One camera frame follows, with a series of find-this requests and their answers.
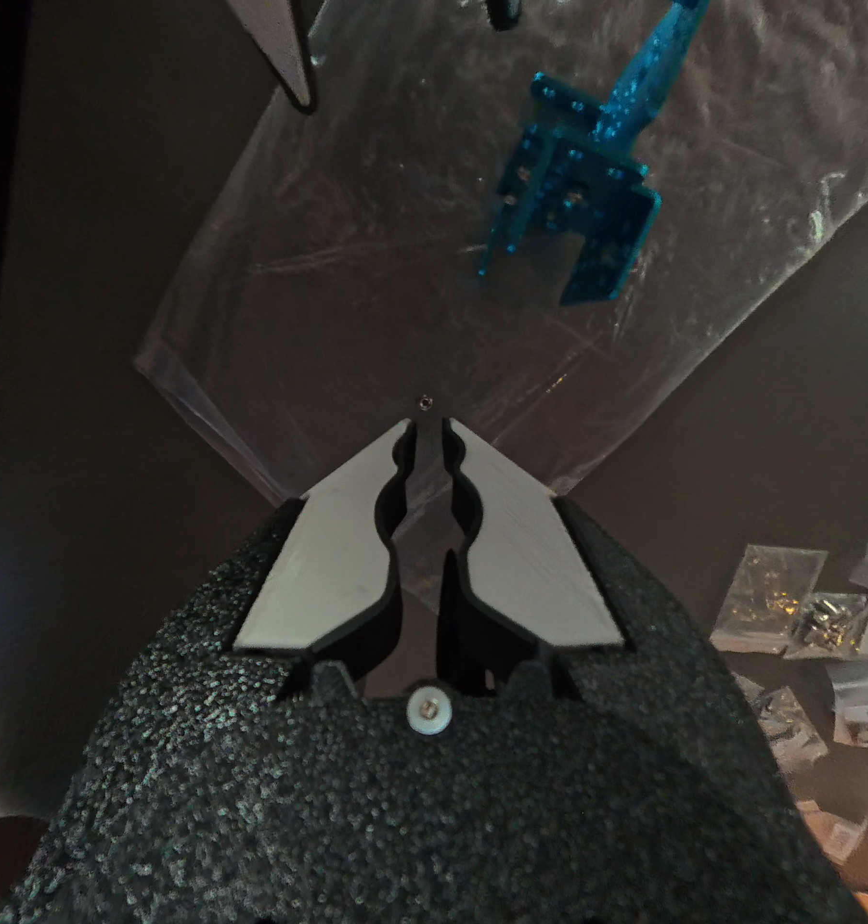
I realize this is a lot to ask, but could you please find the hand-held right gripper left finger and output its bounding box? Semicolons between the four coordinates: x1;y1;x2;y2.
232;417;416;654

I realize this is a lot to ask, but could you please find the blue metal bracket assembly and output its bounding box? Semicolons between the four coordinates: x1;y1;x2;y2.
477;0;662;308

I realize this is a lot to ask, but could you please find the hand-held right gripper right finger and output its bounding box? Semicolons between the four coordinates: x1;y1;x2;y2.
441;417;626;649

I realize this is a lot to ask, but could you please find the pile of small screw bags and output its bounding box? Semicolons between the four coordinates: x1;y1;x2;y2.
712;498;868;867

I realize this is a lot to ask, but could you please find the clear plastic bag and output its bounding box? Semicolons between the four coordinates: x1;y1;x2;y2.
132;0;868;615

